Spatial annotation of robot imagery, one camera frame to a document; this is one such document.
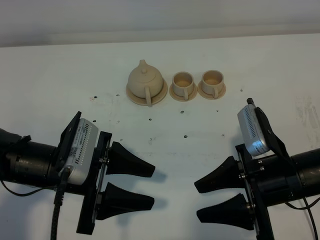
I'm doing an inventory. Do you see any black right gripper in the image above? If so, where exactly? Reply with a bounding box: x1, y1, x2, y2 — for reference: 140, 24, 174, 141
194, 144, 303, 240

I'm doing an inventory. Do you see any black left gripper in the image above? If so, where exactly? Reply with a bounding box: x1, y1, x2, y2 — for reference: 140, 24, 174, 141
76, 131, 155, 235

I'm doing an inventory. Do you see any beige ceramic teapot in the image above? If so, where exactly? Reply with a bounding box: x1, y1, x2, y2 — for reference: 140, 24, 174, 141
126, 59, 164, 107

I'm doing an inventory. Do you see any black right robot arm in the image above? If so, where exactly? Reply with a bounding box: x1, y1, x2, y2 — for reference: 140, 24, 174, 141
194, 144, 320, 240

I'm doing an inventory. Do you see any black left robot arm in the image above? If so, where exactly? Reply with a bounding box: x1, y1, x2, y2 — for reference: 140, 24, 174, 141
0, 125, 155, 240

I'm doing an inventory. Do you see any large beige teapot saucer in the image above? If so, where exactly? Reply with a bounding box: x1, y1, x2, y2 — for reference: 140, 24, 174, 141
126, 79, 168, 107

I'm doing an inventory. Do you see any right teacup saucer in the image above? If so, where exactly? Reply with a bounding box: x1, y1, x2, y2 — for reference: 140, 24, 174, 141
197, 81, 227, 100

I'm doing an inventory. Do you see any teacup saucer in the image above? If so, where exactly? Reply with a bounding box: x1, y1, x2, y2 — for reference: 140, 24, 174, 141
169, 83, 198, 102
197, 81, 227, 100

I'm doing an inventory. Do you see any left teacup saucer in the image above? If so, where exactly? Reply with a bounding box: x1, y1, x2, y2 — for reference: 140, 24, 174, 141
169, 83, 198, 102

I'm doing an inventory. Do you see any right beige teacup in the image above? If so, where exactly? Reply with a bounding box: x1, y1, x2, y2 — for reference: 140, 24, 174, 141
201, 70, 224, 99

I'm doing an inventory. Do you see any beige teacup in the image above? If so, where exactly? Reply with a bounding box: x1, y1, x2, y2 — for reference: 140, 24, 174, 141
201, 70, 224, 99
172, 71, 195, 87

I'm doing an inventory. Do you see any left beige teacup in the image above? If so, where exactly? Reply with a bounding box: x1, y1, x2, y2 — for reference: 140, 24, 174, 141
172, 71, 195, 87

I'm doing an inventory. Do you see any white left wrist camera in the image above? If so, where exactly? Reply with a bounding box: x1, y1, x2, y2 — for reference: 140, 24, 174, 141
56, 116, 99, 185

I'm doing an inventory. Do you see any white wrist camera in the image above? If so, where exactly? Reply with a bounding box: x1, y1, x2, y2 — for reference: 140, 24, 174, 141
56, 116, 99, 185
237, 98, 270, 157

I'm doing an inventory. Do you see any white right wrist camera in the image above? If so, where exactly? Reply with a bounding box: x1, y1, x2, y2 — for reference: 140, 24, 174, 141
237, 98, 270, 157

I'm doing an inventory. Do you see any black braided camera cable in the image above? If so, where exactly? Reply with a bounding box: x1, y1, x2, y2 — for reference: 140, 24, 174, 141
50, 166, 72, 240

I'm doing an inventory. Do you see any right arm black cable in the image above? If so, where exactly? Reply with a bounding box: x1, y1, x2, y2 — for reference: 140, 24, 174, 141
284, 197, 316, 240

